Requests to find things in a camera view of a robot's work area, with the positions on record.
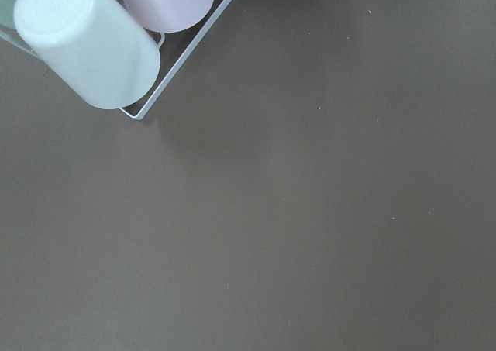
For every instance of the pale mint plastic cup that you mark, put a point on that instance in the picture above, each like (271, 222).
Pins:
(94, 46)

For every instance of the pale pink plastic cup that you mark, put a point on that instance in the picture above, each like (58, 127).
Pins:
(168, 16)

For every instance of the white wire cup rack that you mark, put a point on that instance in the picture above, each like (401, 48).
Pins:
(175, 49)

